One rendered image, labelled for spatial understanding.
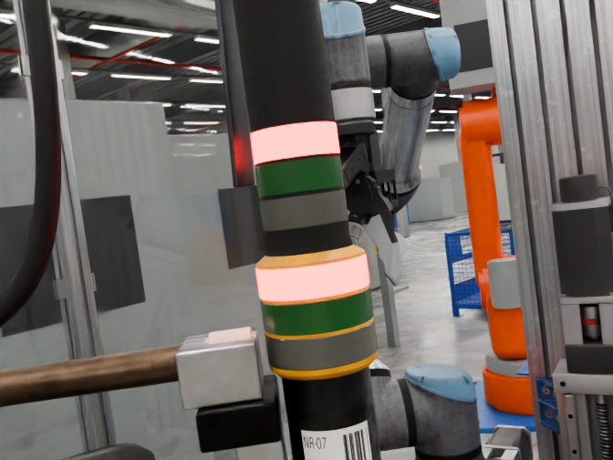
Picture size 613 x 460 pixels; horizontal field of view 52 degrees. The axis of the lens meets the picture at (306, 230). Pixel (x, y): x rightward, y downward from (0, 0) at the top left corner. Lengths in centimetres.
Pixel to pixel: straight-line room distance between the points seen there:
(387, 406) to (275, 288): 87
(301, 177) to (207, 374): 8
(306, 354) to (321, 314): 2
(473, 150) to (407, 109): 337
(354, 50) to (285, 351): 61
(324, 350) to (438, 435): 90
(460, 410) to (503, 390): 326
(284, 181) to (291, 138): 2
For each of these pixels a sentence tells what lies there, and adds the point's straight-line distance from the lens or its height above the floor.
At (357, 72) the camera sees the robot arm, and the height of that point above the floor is 174.
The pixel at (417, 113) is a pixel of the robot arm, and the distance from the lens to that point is 101.
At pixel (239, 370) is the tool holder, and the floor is 154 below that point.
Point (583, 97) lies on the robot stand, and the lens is 117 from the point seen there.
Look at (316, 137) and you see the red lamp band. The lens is 23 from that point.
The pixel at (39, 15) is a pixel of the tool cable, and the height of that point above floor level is 168.
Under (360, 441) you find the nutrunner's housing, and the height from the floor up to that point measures 150.
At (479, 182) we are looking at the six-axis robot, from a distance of 438.
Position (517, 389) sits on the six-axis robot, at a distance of 433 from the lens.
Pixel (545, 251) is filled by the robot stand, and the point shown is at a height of 144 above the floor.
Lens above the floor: 160
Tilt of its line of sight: 3 degrees down
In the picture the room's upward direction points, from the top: 8 degrees counter-clockwise
